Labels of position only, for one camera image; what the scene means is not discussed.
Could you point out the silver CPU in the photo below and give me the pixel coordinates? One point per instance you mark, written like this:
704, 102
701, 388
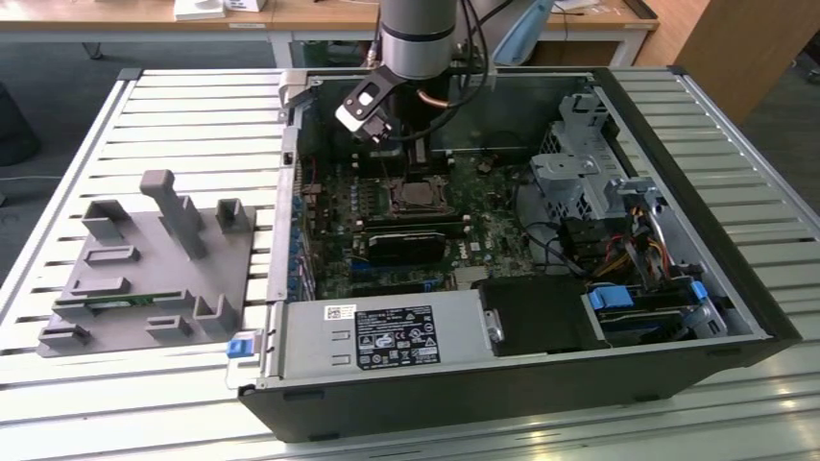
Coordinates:
418, 193

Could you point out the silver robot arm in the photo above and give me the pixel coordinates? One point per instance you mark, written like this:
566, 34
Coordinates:
416, 38

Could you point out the black RAM slot bank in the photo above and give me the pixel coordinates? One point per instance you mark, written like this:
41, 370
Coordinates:
416, 225
377, 169

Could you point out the metal drive cage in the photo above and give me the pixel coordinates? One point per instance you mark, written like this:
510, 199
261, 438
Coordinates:
576, 168

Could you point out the graphics card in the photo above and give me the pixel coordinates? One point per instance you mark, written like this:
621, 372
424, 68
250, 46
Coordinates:
402, 247

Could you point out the green motherboard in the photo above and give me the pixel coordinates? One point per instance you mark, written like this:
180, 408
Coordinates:
493, 240

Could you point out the silver chipset heatsink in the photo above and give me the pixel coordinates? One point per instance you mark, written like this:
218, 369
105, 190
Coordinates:
469, 278

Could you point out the white papers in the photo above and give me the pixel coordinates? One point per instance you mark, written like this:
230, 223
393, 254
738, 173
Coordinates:
576, 5

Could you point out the white box blue print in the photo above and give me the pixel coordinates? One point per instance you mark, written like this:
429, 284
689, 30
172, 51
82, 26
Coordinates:
246, 6

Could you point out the black plastic shroud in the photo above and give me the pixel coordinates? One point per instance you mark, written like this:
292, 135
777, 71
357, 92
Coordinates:
537, 312

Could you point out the blue disk carrier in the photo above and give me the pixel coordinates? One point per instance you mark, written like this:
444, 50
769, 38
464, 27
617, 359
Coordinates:
608, 298

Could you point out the silver power supply unit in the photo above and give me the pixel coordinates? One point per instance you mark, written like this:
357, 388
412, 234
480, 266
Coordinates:
306, 346

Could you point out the wooden cabinet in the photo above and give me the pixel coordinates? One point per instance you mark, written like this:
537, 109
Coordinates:
736, 57

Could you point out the grey parts rack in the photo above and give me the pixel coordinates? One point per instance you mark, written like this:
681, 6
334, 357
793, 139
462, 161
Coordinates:
153, 288

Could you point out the blue case latch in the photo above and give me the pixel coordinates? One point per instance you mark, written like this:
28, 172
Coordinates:
238, 348

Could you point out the wooden desk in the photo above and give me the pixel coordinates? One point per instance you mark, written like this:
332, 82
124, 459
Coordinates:
96, 21

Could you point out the black PC case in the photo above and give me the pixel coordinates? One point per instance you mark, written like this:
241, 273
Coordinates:
448, 398

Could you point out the green RAM stick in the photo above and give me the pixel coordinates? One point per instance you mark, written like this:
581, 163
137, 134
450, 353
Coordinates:
144, 300

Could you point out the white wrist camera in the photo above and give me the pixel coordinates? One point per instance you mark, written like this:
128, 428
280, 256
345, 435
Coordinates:
365, 108

